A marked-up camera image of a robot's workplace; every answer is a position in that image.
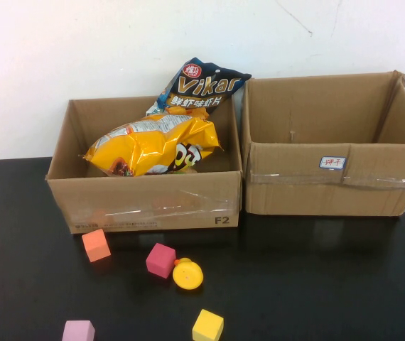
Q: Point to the blue Vikar shrimp chip bag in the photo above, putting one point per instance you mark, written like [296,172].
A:
[202,89]

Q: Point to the yellow chip bag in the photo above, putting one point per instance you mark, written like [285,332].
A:
[145,149]

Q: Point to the cardboard box printed F2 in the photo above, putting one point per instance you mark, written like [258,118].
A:
[145,206]

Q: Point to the magenta foam cube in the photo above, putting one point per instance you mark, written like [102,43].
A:
[159,261]

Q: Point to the yellow rubber duck toy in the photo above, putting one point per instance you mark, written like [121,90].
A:
[187,275]

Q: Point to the cardboard box with white label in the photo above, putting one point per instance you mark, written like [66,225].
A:
[312,192]

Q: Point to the white blue-bordered label sticker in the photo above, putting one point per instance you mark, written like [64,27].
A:
[332,162]

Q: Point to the orange foam cube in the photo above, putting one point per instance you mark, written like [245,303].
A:
[96,247]

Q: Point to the yellow foam cube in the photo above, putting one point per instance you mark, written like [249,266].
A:
[206,326]

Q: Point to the pink foam cube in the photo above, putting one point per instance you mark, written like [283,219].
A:
[78,331]

